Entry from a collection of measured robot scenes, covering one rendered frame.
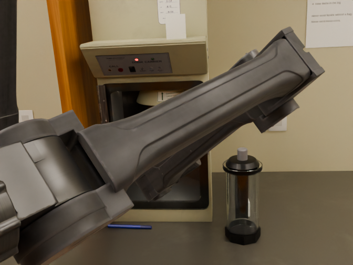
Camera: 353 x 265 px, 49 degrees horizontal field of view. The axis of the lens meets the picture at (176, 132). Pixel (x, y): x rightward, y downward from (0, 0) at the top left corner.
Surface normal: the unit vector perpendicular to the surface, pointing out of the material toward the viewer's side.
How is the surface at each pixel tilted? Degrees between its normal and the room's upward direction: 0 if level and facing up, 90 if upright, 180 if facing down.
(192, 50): 135
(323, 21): 90
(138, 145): 52
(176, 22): 90
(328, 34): 90
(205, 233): 0
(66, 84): 90
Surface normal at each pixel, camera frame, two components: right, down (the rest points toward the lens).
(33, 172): 0.59, -0.52
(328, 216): -0.05, -0.95
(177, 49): -0.03, 0.88
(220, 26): -0.10, 0.29
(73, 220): 0.40, -0.42
